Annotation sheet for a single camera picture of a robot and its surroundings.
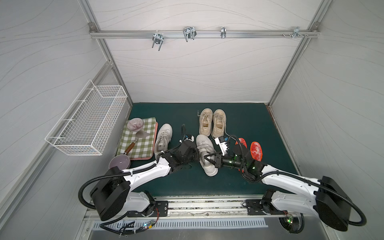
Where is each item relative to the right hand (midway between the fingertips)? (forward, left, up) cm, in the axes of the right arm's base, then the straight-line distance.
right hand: (204, 157), depth 73 cm
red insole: (+14, -34, -18) cm, 41 cm away
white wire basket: (+6, +56, +14) cm, 58 cm away
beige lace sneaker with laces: (+32, -10, -14) cm, 37 cm away
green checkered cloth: (+13, +39, -16) cm, 44 cm away
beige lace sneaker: (+32, -1, -12) cm, 34 cm away
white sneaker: (+15, +25, -9) cm, 31 cm away
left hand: (+6, +3, -8) cm, 10 cm away
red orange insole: (+21, -25, -18) cm, 37 cm away
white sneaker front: (+10, -1, -8) cm, 13 cm away
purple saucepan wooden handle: (+1, +48, -14) cm, 50 cm away
